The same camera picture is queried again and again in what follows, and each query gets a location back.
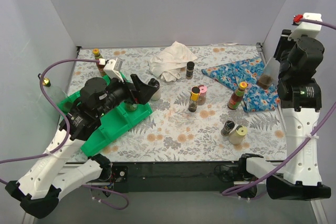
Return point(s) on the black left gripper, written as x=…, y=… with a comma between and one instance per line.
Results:
x=132, y=90

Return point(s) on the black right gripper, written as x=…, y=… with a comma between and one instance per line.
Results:
x=284, y=39

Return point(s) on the black-cap white powder bottle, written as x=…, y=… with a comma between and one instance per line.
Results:
x=157, y=94

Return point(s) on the small black-cap spice jar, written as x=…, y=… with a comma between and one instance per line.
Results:
x=131, y=107

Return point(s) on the square jar dark sauce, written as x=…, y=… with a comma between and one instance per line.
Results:
x=269, y=75

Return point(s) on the gold-cap pepper grinder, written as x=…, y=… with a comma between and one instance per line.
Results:
x=194, y=97

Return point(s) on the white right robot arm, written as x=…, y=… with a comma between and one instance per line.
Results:
x=297, y=177

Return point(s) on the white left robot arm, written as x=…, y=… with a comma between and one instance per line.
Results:
x=42, y=187

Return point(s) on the white crumpled cloth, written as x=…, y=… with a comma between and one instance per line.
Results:
x=168, y=63

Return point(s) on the green plastic organizer tray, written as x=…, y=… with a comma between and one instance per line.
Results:
x=115, y=121

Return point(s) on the blue floral cloth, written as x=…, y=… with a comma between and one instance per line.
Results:
x=255, y=98

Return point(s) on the black-lid seasoning shaker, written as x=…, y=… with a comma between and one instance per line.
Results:
x=189, y=69

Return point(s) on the pink-lid spice jar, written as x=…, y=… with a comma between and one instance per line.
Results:
x=202, y=96

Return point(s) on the red chili sauce bottle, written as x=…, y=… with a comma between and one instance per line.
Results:
x=98, y=56
x=237, y=96

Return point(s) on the dark round-cap bottle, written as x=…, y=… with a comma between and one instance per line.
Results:
x=227, y=128

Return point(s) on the yellow-lid white sauce bottle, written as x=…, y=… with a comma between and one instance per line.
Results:
x=238, y=134

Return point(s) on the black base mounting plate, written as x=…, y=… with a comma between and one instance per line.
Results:
x=126, y=177

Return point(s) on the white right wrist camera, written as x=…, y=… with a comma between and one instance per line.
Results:
x=304, y=28

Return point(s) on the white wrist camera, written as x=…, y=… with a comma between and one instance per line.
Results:
x=304, y=28
x=112, y=67

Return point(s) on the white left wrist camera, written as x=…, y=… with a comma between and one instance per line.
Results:
x=112, y=67

